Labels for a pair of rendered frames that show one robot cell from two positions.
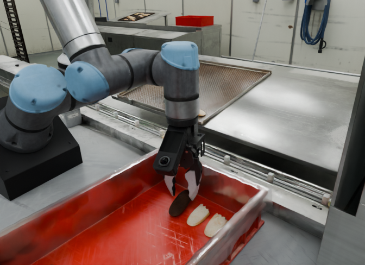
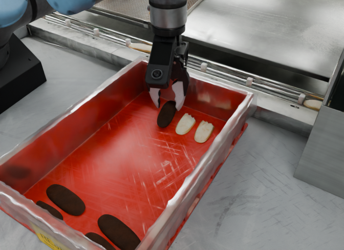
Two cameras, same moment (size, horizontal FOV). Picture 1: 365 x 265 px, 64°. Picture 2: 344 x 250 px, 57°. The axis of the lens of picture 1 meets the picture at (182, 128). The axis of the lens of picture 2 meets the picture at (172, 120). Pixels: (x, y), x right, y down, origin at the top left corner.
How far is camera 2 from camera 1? 0.11 m
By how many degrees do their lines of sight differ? 19
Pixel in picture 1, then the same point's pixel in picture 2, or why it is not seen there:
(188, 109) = (178, 17)
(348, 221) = (336, 116)
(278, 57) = not seen: outside the picture
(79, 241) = (73, 160)
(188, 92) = not seen: outside the picture
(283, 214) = (264, 116)
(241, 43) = not seen: outside the picture
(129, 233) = (122, 147)
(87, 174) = (57, 93)
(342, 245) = (327, 137)
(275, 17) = not seen: outside the picture
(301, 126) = (274, 27)
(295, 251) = (277, 146)
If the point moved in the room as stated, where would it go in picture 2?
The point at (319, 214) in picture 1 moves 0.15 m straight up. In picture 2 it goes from (297, 113) to (316, 57)
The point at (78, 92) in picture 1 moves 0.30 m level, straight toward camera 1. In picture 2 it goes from (62, 3) to (151, 103)
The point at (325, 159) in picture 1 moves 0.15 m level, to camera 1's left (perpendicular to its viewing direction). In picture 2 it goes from (299, 61) to (248, 66)
